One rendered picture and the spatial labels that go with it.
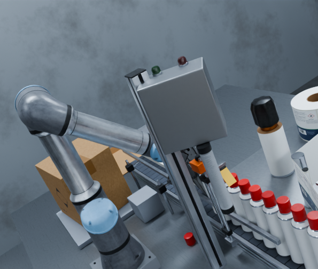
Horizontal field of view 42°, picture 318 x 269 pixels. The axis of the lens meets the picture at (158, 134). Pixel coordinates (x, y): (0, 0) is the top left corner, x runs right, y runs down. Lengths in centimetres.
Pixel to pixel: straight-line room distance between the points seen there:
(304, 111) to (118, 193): 82
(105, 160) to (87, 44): 164
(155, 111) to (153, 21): 246
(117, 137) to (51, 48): 196
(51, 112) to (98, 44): 209
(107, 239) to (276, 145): 65
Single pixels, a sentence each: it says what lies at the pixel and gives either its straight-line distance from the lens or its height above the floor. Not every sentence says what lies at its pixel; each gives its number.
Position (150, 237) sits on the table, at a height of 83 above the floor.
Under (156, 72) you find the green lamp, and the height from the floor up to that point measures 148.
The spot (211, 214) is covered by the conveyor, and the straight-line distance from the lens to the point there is 150.
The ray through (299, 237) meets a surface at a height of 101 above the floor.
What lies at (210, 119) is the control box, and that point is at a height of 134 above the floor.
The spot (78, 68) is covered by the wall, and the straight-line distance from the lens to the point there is 322.
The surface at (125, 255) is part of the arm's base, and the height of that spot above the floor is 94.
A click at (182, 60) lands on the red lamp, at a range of 104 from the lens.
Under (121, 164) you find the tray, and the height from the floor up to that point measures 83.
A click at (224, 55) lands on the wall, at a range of 382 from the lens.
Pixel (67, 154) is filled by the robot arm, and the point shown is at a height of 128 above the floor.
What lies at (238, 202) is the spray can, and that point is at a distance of 130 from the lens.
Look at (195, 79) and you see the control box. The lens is 99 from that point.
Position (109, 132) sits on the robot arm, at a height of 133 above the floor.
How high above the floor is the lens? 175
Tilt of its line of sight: 23 degrees down
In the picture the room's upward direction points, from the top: 23 degrees counter-clockwise
